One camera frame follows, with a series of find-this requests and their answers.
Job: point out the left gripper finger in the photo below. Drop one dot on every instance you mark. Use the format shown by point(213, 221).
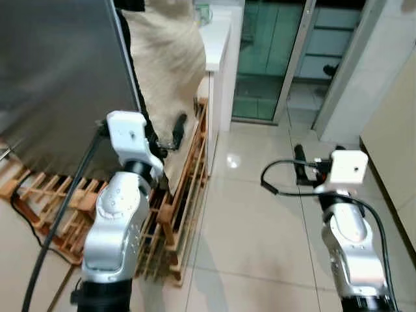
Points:
point(180, 130)

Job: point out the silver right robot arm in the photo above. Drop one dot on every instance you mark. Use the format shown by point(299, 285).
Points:
point(351, 234)

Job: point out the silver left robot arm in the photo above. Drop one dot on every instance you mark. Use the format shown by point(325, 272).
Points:
point(114, 227)

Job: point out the beige burlap sack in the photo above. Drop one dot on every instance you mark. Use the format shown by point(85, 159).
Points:
point(162, 58)

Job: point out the small black object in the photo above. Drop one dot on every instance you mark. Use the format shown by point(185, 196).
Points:
point(330, 70)

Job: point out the wooden slatted rack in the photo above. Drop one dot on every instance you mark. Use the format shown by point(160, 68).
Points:
point(168, 218)

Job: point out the white counter cabinet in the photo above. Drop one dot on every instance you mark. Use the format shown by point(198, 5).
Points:
point(218, 45)

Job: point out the white drawer cabinet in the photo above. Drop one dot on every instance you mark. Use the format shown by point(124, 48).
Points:
point(331, 39)

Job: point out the green glass sliding door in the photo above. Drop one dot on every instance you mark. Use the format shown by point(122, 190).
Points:
point(266, 52)

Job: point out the clear glass jar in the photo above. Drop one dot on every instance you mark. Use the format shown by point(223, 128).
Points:
point(204, 14)

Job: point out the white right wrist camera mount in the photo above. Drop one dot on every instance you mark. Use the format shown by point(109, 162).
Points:
point(344, 169)

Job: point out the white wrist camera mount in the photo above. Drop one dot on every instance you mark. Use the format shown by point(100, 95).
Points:
point(127, 136)
point(344, 169)

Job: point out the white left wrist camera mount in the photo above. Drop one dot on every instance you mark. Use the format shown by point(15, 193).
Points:
point(127, 136)

